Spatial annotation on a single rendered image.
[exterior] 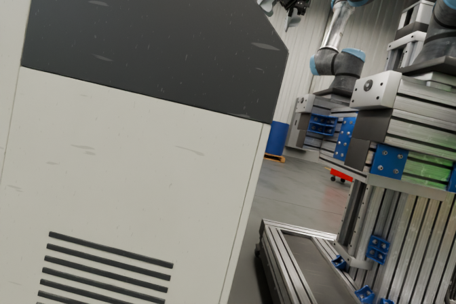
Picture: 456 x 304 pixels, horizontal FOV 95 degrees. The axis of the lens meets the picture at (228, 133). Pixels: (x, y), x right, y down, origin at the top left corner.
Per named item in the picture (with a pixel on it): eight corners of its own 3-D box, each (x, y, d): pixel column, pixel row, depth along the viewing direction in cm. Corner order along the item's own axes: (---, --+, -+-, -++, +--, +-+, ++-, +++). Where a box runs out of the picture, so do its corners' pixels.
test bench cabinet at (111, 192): (191, 448, 50) (271, 125, 45) (-35, 381, 52) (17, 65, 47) (218, 256, 120) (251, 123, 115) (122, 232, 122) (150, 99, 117)
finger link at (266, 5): (258, 19, 74) (281, 1, 72) (249, 5, 74) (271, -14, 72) (259, 22, 77) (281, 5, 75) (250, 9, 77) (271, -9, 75)
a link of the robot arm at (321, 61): (331, 68, 107) (364, -25, 111) (304, 69, 118) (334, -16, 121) (338, 80, 116) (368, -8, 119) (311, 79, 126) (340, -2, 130)
